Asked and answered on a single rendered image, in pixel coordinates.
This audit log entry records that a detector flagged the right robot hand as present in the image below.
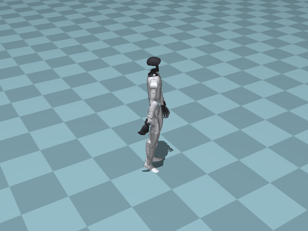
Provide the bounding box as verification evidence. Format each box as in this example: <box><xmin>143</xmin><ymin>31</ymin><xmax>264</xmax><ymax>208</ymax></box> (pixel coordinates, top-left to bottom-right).
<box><xmin>138</xmin><ymin>119</ymin><xmax>151</xmax><ymax>135</ymax></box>

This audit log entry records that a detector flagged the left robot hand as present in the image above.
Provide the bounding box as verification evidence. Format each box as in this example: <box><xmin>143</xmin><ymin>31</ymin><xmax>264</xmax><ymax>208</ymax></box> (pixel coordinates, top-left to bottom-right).
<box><xmin>161</xmin><ymin>101</ymin><xmax>170</xmax><ymax>118</ymax></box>

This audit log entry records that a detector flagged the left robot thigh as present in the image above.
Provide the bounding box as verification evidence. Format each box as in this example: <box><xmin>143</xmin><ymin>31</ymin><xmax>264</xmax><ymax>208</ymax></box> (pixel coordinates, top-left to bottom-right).
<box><xmin>149</xmin><ymin>106</ymin><xmax>163</xmax><ymax>137</ymax></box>

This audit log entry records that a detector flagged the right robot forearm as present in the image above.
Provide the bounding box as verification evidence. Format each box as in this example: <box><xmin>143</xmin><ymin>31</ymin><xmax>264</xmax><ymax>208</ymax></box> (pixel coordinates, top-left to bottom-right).
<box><xmin>147</xmin><ymin>102</ymin><xmax>157</xmax><ymax>124</ymax></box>

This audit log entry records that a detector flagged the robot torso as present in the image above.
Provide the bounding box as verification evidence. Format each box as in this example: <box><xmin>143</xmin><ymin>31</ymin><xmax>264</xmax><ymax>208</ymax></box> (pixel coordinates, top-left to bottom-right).
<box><xmin>147</xmin><ymin>72</ymin><xmax>162</xmax><ymax>117</ymax></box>

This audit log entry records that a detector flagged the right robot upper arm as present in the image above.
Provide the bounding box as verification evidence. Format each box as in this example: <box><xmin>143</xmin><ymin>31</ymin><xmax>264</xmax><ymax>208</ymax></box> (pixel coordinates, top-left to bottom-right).
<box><xmin>150</xmin><ymin>80</ymin><xmax>158</xmax><ymax>105</ymax></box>

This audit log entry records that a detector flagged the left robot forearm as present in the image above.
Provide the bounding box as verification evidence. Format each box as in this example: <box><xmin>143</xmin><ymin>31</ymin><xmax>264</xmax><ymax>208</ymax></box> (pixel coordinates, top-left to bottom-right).
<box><xmin>160</xmin><ymin>91</ymin><xmax>165</xmax><ymax>105</ymax></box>

